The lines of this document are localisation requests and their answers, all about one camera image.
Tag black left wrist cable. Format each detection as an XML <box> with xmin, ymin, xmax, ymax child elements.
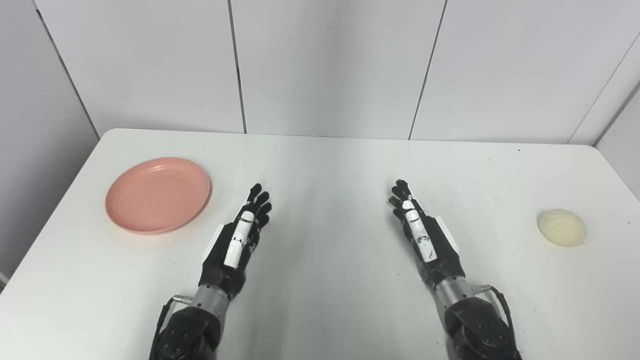
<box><xmin>154</xmin><ymin>295</ymin><xmax>194</xmax><ymax>347</ymax></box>

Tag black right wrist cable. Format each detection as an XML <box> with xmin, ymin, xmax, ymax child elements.
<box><xmin>471</xmin><ymin>283</ymin><xmax>517</xmax><ymax>342</ymax></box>

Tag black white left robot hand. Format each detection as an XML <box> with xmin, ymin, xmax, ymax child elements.
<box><xmin>199</xmin><ymin>183</ymin><xmax>273</xmax><ymax>301</ymax></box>

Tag pink round plate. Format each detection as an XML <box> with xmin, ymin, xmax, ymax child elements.
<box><xmin>105</xmin><ymin>157</ymin><xmax>213</xmax><ymax>235</ymax></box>

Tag cream steamed bun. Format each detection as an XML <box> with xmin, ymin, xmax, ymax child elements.
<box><xmin>537</xmin><ymin>208</ymin><xmax>588</xmax><ymax>247</ymax></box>

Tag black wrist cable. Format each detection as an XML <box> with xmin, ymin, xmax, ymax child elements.
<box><xmin>154</xmin><ymin>295</ymin><xmax>194</xmax><ymax>347</ymax></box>
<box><xmin>471</xmin><ymin>283</ymin><xmax>517</xmax><ymax>342</ymax></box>

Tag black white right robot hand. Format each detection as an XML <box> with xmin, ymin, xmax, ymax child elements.
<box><xmin>387</xmin><ymin>179</ymin><xmax>467</xmax><ymax>291</ymax></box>

